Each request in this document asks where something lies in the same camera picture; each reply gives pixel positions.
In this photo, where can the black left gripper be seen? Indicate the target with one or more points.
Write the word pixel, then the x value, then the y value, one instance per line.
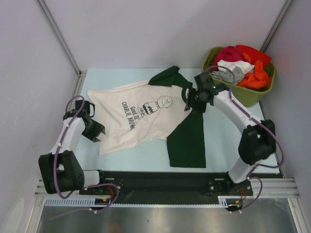
pixel 99 128

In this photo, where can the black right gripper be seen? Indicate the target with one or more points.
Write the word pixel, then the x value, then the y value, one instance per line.
pixel 197 108

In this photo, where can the cream and green t-shirt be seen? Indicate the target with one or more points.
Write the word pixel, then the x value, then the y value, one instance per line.
pixel 152 110

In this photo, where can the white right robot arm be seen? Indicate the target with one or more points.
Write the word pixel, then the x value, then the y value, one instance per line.
pixel 258 139

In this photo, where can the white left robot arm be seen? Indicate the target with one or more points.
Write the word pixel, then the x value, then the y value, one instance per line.
pixel 60 169

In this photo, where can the grey shirt in bin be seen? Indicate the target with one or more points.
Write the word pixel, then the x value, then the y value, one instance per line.
pixel 234 76

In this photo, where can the green plastic bin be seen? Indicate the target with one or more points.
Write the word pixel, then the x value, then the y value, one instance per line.
pixel 248 97

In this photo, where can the crimson shirt in bin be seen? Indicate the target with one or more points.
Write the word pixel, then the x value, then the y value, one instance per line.
pixel 228 54

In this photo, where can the white shirt in bin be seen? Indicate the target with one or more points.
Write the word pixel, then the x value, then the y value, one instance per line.
pixel 245 67

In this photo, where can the orange shirt in bin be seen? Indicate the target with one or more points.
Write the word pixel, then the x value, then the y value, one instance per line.
pixel 255 80

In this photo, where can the red shirt in bin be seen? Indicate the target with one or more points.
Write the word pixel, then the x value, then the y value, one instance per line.
pixel 252 55

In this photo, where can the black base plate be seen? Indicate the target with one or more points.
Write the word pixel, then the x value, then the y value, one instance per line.
pixel 167 185

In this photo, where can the white slotted cable duct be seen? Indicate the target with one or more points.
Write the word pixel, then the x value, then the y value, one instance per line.
pixel 100 203

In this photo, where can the left aluminium frame post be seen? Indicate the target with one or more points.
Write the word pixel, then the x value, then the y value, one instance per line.
pixel 58 35

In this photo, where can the aluminium frame post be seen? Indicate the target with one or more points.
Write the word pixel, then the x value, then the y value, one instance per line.
pixel 58 35
pixel 276 24

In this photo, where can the right aluminium frame post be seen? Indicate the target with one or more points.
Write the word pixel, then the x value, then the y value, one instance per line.
pixel 276 24

